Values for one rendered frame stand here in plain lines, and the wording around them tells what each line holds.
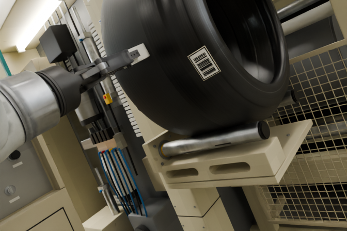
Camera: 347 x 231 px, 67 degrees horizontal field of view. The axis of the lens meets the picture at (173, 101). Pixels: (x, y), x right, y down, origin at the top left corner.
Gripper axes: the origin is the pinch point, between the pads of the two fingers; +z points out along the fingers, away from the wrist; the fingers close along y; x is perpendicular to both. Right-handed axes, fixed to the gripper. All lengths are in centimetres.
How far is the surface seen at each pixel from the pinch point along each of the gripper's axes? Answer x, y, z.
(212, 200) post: 57, 26, 24
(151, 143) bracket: 24.0, 23.3, 10.7
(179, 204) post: 53, 34, 17
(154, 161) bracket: 29.1, 23.7, 8.5
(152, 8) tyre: -6.3, -5.8, 5.1
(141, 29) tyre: -4.2, -1.4, 4.3
